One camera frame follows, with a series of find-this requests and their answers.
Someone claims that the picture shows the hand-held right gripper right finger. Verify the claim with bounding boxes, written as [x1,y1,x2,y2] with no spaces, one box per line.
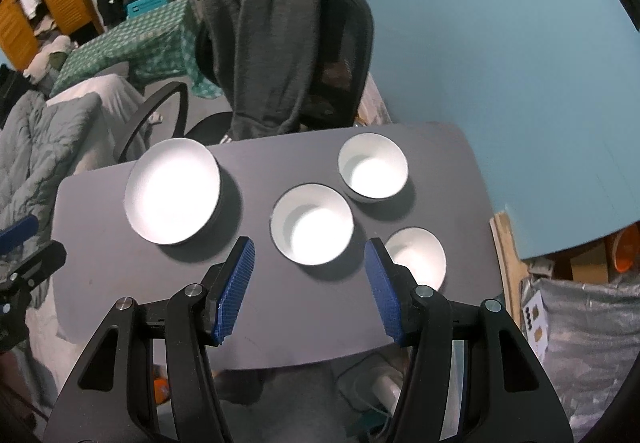
[364,237,573,443]

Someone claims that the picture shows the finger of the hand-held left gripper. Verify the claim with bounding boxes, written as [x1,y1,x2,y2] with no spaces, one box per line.
[0,215,39,250]
[0,239,68,291]

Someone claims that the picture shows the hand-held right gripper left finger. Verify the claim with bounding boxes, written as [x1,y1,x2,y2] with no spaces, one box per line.
[47,236,256,443]

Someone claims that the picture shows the white bowl dark rim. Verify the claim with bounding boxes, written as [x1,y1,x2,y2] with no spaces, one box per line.
[337,133,409,204]
[270,184,355,267]
[385,227,447,295]

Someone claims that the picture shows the white plate dark rim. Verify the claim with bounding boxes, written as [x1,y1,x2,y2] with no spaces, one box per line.
[197,180,227,241]
[190,183,224,244]
[125,137,222,245]

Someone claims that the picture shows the grey quilted duvet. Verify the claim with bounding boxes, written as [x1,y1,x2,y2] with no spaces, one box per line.
[0,90,104,245]

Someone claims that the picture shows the small orange object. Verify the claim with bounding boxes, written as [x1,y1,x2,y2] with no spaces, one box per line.
[152,375,171,407]

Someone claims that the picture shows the cardboard sheet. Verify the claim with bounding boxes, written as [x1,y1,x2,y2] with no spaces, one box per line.
[489,212,532,350]

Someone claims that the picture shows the pile of black clothes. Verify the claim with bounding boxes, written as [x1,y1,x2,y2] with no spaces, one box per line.
[0,64,32,124]

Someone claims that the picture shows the white sticker sheet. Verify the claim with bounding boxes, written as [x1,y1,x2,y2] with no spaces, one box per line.
[520,290,552,360]

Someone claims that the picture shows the pile of light clothes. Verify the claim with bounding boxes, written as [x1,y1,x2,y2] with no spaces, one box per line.
[22,35,74,84]

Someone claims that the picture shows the brown cardboard box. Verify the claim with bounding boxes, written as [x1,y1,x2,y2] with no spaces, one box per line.
[569,243,609,282]

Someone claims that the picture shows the grey plastic bag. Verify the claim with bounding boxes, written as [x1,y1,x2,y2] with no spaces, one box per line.
[520,268,640,430]

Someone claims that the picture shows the green checkered tablecloth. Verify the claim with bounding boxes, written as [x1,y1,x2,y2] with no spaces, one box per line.
[49,0,224,100]

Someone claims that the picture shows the orange bucket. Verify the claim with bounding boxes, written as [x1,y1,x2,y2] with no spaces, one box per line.
[606,227,640,275]

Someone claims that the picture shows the teal plastic crate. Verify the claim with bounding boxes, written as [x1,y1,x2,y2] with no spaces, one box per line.
[125,0,172,20]

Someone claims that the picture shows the black office chair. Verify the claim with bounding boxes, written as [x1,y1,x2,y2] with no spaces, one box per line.
[117,0,375,164]

